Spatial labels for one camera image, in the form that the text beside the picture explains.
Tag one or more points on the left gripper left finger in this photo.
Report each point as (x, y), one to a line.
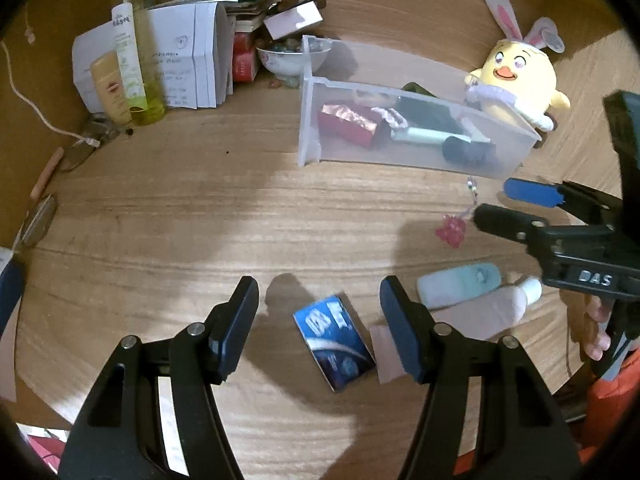
(118, 432)

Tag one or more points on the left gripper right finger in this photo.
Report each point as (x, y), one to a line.
(488, 413)

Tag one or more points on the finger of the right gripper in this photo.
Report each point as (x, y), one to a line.
(555, 193)
(530, 234)

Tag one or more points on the pink bead charm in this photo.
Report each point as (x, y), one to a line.
(453, 228)

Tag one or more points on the pink squeeze tube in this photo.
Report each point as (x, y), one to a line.
(482, 318)

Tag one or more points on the teal white small bottle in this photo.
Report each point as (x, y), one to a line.
(448, 287)

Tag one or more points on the pale green tube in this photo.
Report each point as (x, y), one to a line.
(425, 136)

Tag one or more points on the dark green glass bottle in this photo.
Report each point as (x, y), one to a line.
(431, 115)

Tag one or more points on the blue card box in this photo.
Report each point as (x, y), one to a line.
(333, 340)

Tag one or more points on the red paper envelope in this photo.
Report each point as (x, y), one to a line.
(350, 122)

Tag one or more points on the black purple mascara tube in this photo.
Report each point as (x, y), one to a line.
(468, 154)

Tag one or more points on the white tape roll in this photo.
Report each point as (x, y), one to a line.
(373, 99)

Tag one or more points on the person's right hand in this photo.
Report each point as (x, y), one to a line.
(594, 340)

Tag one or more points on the yellow chick plush toy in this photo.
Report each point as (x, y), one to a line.
(518, 81)

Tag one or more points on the white blue carton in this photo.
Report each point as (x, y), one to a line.
(11, 293)

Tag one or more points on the clear plastic storage bin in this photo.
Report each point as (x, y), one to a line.
(353, 65)

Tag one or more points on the eyeglasses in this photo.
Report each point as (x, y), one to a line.
(43, 200)

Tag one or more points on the ceramic bowl with trinkets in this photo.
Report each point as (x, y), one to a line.
(287, 60)

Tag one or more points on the small white pink box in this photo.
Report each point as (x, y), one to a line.
(292, 17)

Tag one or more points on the beige cosmetic tube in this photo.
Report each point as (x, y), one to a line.
(108, 83)

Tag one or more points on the red box under books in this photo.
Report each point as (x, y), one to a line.
(245, 61)

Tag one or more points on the stack of books and papers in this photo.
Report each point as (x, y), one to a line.
(249, 14)

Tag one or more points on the white folded paper stack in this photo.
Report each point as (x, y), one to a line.
(192, 55)

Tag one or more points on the yellow green spray bottle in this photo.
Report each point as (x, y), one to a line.
(134, 48)

